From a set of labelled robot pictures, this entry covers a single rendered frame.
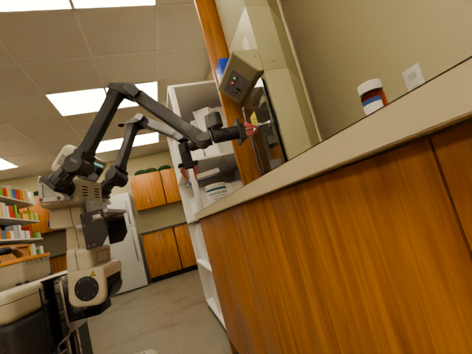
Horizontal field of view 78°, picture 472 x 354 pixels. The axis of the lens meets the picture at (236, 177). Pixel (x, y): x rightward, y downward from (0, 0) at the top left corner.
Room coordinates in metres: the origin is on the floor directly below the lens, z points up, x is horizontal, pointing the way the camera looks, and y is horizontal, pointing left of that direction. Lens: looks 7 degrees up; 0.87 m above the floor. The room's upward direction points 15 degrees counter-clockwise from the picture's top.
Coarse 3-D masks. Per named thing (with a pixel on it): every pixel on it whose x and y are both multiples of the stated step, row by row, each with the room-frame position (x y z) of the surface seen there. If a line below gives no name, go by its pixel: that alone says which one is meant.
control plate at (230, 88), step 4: (232, 72) 1.23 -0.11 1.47; (236, 72) 1.22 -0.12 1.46; (232, 76) 1.25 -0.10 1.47; (236, 76) 1.24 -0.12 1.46; (240, 76) 1.22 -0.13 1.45; (228, 80) 1.29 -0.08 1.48; (232, 80) 1.28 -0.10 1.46; (236, 80) 1.27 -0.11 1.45; (240, 80) 1.25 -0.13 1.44; (244, 80) 1.24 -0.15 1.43; (228, 84) 1.33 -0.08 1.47; (232, 84) 1.31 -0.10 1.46; (236, 84) 1.30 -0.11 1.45; (244, 84) 1.27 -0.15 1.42; (228, 88) 1.36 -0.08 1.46; (232, 88) 1.34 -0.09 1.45; (240, 88) 1.31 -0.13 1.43; (244, 88) 1.30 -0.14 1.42; (228, 92) 1.39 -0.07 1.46; (232, 92) 1.37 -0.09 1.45; (240, 92) 1.34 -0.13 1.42; (236, 96) 1.39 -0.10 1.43; (240, 96) 1.37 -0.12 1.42
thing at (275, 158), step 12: (264, 84) 1.15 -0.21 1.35; (252, 96) 1.28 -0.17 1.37; (264, 96) 1.16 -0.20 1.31; (252, 108) 1.32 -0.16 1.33; (264, 108) 1.20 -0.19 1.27; (264, 120) 1.23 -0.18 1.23; (264, 132) 1.26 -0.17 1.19; (276, 132) 1.15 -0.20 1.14; (264, 144) 1.30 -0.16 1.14; (276, 144) 1.18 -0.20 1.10; (264, 156) 1.34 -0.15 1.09; (276, 156) 1.21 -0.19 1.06; (264, 168) 1.38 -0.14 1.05
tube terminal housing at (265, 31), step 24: (240, 24) 1.23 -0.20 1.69; (264, 24) 1.16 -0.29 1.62; (240, 48) 1.30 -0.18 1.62; (264, 48) 1.15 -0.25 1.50; (288, 48) 1.29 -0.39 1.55; (264, 72) 1.15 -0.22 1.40; (288, 72) 1.17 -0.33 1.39; (288, 96) 1.17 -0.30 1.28; (288, 120) 1.16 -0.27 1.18; (312, 120) 1.32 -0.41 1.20; (288, 144) 1.15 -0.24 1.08; (312, 144) 1.20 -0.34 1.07
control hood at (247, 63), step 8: (232, 56) 1.13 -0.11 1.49; (240, 56) 1.12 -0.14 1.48; (248, 56) 1.13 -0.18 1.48; (256, 56) 1.14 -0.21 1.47; (232, 64) 1.18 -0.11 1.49; (240, 64) 1.15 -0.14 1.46; (248, 64) 1.13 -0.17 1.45; (256, 64) 1.14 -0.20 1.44; (224, 72) 1.26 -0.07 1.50; (240, 72) 1.20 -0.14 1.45; (248, 72) 1.18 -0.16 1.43; (256, 72) 1.15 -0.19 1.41; (224, 80) 1.31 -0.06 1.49; (248, 80) 1.23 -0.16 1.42; (256, 80) 1.22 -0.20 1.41; (224, 88) 1.38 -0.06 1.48; (248, 88) 1.29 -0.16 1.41; (232, 96) 1.41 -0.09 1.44
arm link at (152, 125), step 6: (138, 114) 1.66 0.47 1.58; (138, 120) 1.65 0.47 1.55; (144, 120) 1.66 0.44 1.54; (150, 120) 1.65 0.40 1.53; (144, 126) 1.69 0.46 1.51; (150, 126) 1.63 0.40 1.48; (156, 126) 1.61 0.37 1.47; (162, 126) 1.59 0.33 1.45; (168, 126) 1.57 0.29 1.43; (162, 132) 1.57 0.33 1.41; (168, 132) 1.55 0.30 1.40; (174, 132) 1.52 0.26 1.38; (174, 138) 1.54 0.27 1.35
